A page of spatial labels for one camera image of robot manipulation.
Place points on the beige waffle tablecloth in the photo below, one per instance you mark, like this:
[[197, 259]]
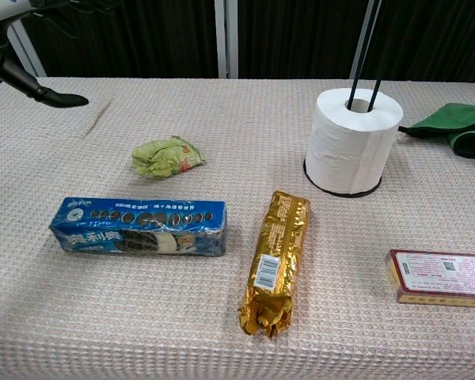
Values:
[[182, 308]]

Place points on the white partition post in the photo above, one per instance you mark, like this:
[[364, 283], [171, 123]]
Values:
[[27, 51], [226, 39]]

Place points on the blue Oreo cookie box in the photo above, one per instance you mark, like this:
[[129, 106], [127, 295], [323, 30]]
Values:
[[142, 233]]

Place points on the white toilet paper roll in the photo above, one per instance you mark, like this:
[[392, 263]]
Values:
[[340, 150]]

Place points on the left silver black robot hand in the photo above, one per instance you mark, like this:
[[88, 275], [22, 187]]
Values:
[[21, 81]]

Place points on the green cloth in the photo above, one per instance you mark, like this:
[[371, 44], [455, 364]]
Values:
[[455, 122]]

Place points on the gold foil biscuit packet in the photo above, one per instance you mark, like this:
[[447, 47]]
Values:
[[279, 253]]

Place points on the crumpled green snack bag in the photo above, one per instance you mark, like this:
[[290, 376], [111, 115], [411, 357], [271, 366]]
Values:
[[162, 158]]

